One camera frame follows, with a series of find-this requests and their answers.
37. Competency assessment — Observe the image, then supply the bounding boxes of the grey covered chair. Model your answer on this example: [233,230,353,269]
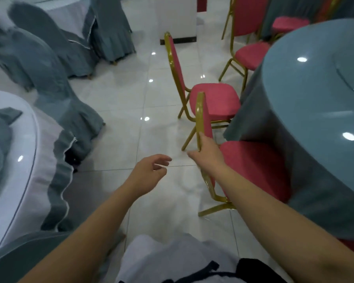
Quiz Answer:
[8,2,98,79]
[6,26,106,164]
[82,0,136,64]
[0,17,34,92]
[0,231,77,283]

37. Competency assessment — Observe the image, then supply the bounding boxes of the person's right forearm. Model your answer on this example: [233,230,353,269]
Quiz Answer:
[204,165,354,283]

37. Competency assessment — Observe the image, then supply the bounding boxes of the person's left forearm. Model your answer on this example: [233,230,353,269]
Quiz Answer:
[18,186,143,283]

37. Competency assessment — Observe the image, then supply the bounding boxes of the white tablecloth with grey trim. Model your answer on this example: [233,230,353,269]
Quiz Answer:
[0,89,77,251]

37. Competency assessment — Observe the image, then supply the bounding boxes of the blue-grey round tablecloth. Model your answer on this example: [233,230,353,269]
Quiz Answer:
[223,18,354,243]

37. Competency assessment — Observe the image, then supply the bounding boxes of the red chair with gold frame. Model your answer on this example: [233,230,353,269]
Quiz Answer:
[218,0,272,93]
[271,16,311,42]
[164,32,242,151]
[195,91,293,218]

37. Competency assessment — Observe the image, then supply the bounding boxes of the person's right hand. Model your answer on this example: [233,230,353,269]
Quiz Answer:
[187,133,228,176]

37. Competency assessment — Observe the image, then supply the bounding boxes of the round glass turntable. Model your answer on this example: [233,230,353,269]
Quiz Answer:
[332,45,354,102]

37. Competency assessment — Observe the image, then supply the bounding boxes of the white pillar with black base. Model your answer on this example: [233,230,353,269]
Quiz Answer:
[157,0,199,45]

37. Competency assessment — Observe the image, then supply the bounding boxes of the person's left hand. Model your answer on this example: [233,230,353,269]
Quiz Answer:
[124,154,173,201]

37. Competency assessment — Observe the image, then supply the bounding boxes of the person's white shirt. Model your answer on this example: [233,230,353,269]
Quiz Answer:
[114,233,249,283]

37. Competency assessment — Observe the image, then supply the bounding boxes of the person's black shorts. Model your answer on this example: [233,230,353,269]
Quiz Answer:
[162,257,287,283]

